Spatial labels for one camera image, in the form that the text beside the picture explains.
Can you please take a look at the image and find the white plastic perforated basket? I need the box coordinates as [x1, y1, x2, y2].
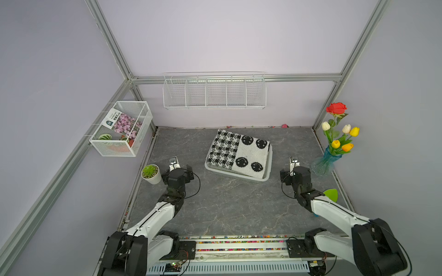
[204, 145, 273, 182]

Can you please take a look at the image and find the houndstooth and circle pattern scarf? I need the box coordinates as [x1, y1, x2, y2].
[206, 129, 270, 179]

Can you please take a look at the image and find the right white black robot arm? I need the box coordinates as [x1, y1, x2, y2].
[280, 166, 413, 276]

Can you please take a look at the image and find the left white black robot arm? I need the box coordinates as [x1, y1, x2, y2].
[98, 166, 195, 276]

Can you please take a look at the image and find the small potted green plant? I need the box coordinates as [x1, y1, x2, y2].
[141, 164, 162, 185]

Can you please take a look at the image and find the green leaf shaped spatula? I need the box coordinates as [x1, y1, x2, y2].
[323, 189, 339, 203]

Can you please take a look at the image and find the yellow tulip lower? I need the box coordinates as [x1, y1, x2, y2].
[331, 140, 341, 149]

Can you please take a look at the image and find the orange yellow tulip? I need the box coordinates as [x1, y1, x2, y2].
[341, 143, 354, 152]

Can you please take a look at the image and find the white tulip left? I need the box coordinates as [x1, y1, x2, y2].
[321, 121, 331, 131]

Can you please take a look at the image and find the white tulip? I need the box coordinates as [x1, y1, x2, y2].
[342, 124, 352, 134]
[321, 121, 331, 131]

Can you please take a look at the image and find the white tulip right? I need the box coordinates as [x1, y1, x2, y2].
[342, 124, 352, 134]

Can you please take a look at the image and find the flower picture seed packet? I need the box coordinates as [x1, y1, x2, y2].
[101, 108, 142, 139]

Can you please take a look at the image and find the yellow tulip upper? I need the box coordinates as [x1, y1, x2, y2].
[349, 127, 360, 137]

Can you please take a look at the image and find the red artificial rose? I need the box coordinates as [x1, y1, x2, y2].
[326, 102, 347, 116]

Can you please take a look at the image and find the green striped ball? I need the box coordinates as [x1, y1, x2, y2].
[98, 133, 113, 140]

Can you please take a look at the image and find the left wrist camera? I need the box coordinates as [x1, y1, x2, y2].
[169, 156, 181, 171]

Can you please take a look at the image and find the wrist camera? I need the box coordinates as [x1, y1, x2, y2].
[290, 156, 300, 175]
[169, 156, 181, 171]

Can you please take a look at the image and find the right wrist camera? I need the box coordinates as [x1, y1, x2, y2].
[290, 156, 300, 175]

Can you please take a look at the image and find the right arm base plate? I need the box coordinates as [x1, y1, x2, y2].
[286, 238, 335, 259]

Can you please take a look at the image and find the white mesh wall box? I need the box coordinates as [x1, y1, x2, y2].
[89, 101, 153, 157]

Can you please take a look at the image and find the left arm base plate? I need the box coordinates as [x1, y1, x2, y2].
[161, 240, 196, 261]

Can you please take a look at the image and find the aluminium mounting rail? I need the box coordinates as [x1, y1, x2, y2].
[188, 238, 289, 258]

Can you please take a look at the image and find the white wire wall shelf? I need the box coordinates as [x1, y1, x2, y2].
[162, 72, 267, 109]

